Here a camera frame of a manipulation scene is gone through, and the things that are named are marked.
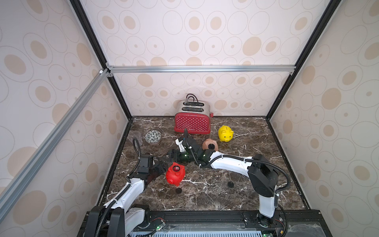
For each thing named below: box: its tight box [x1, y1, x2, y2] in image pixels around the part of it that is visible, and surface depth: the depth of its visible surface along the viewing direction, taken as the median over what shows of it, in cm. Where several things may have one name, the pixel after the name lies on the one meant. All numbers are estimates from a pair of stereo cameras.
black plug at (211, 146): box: [208, 143, 216, 150], surface depth 94 cm
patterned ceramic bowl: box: [144, 129, 162, 145], surface depth 107 cm
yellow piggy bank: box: [218, 124, 234, 143], surface depth 102 cm
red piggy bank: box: [165, 161, 187, 187], surface depth 83 cm
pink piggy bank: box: [202, 138, 219, 152], surface depth 94 cm
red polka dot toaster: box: [174, 99, 214, 135], surface depth 105 cm
